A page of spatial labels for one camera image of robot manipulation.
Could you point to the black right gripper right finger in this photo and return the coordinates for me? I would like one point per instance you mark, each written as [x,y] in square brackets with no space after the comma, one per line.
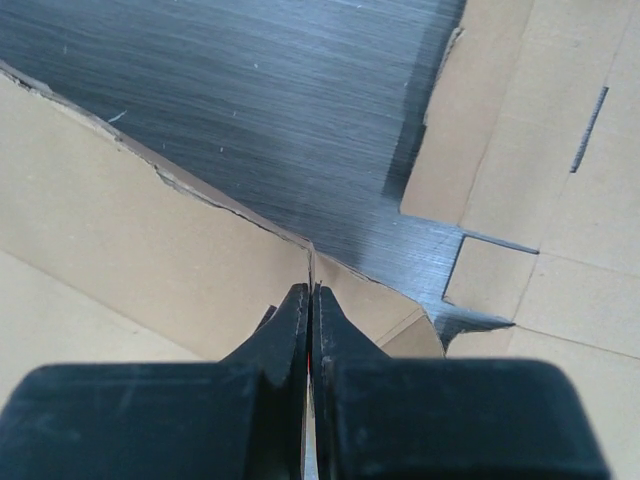
[379,417]

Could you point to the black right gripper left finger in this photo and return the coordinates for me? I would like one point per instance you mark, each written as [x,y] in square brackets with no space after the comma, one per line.
[238,418]

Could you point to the brown cardboard box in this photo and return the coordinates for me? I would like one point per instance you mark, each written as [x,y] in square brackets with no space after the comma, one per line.
[112,254]

